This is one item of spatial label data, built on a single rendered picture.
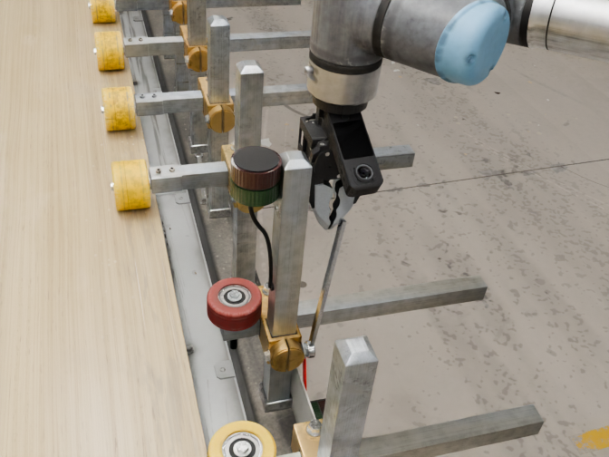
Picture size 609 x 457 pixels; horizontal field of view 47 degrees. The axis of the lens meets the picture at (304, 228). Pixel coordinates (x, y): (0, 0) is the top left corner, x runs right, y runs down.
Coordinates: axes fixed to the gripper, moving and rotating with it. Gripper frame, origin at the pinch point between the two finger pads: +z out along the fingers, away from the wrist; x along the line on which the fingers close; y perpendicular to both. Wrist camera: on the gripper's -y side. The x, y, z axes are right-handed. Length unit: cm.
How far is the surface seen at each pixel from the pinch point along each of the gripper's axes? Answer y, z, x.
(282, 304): -7.2, 7.1, 8.5
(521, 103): 192, 101, -171
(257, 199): -8.4, -12.5, 13.0
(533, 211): 111, 101, -130
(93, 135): 46, 10, 31
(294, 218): -7.2, -7.8, 7.9
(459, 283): -1.4, 14.5, -23.2
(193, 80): 68, 12, 9
